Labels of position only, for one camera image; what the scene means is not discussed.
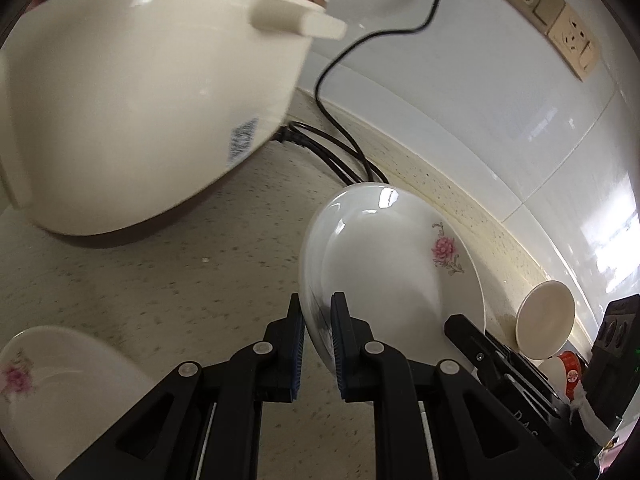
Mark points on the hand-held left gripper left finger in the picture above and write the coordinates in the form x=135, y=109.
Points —
x=297, y=350

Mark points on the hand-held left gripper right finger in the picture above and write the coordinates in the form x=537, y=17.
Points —
x=337, y=350

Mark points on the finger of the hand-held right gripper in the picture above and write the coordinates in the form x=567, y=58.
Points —
x=500, y=365

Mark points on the red and white bowl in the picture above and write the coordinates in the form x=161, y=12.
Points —
x=570, y=375

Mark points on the white pink flower plate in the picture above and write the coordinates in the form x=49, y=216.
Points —
x=380, y=270

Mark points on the large pink flower plate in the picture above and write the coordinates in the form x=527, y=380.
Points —
x=65, y=410

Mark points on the white rice cooker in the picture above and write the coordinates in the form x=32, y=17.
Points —
x=150, y=85

